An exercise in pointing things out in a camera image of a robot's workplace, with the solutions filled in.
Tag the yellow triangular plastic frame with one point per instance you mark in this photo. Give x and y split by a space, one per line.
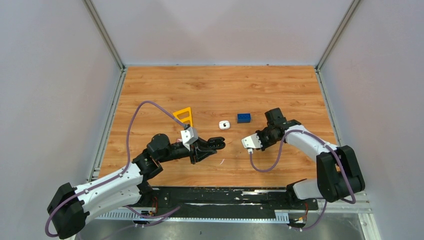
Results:
184 115

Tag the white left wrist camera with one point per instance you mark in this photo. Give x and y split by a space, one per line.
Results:
189 136

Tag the white earbud charging case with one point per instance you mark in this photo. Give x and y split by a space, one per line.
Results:
224 125

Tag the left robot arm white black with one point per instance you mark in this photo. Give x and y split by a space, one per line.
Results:
73 207

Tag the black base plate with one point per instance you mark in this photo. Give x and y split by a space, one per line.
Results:
223 202

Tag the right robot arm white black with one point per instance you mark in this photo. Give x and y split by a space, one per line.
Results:
338 174

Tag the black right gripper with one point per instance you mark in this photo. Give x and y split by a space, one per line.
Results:
259 134

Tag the black oval earbud case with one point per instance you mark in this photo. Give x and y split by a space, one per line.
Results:
216 143

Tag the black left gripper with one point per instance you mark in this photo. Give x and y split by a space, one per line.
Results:
201 147

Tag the blue toy brick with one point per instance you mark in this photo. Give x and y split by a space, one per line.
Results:
242 118

